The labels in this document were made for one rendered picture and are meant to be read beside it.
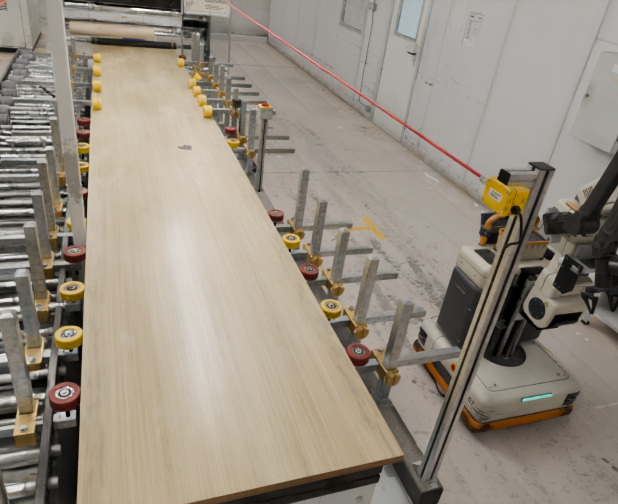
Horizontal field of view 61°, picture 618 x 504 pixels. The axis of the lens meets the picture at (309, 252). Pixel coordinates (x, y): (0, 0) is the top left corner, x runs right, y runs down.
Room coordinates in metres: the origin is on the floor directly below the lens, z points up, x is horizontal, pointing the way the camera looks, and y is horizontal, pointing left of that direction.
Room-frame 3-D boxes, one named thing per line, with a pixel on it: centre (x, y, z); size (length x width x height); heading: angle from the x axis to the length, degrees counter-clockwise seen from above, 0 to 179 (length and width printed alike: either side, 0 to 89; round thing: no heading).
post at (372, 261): (1.56, -0.22, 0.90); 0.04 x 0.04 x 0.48; 23
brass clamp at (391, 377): (1.35, -0.31, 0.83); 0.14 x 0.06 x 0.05; 23
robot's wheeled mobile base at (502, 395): (2.26, -1.10, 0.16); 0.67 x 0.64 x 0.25; 22
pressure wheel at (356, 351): (1.33, -0.21, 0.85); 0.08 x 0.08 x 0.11
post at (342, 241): (1.79, -0.12, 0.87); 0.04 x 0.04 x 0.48; 23
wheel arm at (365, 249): (2.09, -0.10, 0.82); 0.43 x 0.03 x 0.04; 113
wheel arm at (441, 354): (1.40, -0.39, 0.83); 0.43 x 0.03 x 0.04; 113
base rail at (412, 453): (3.35, 0.54, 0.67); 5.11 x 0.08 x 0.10; 23
